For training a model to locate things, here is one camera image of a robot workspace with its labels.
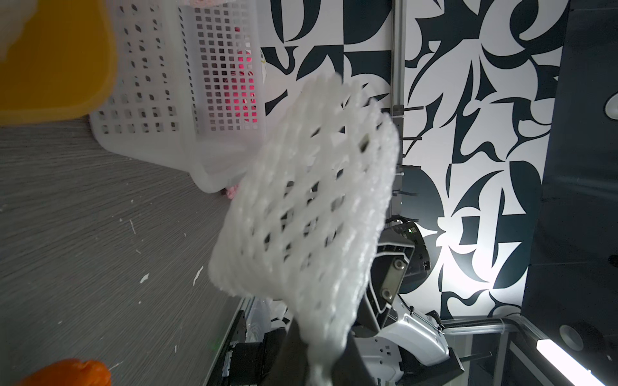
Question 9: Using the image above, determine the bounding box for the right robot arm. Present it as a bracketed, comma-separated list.
[352, 216, 464, 385]

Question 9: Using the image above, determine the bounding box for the white perforated plastic basket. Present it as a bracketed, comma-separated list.
[89, 1, 267, 193]

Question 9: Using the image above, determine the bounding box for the black hook rail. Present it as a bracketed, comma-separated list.
[387, 105, 424, 224]

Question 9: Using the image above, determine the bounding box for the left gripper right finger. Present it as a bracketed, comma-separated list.
[332, 332, 376, 386]

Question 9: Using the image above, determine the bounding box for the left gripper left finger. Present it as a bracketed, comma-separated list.
[267, 319, 309, 386]

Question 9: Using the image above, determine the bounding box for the netted orange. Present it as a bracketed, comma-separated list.
[17, 359, 112, 386]

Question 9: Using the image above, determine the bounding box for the small pink plush toy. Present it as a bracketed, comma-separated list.
[220, 185, 239, 199]

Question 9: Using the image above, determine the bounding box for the pink white plush toy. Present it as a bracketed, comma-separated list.
[234, 40, 257, 123]

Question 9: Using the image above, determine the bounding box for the yellow plastic tray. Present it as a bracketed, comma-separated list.
[1, 1, 117, 125]

